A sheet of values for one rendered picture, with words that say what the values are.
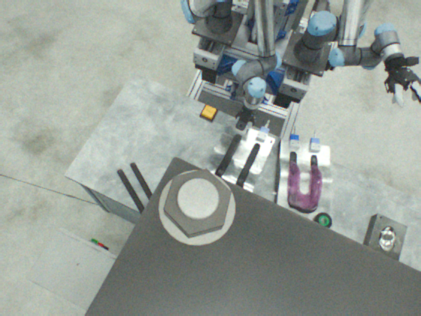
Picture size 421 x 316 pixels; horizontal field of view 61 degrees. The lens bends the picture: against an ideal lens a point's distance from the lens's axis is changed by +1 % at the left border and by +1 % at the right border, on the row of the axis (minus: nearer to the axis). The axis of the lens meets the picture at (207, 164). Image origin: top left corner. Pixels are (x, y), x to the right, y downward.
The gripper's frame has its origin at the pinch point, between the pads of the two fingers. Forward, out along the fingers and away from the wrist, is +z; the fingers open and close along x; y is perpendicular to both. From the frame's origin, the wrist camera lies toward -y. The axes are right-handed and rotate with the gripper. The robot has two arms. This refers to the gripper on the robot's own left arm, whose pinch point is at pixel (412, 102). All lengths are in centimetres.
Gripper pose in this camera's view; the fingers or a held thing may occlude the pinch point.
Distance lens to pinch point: 148.6
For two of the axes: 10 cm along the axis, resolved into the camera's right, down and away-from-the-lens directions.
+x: -9.9, 1.2, 0.4
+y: 0.7, 3.4, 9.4
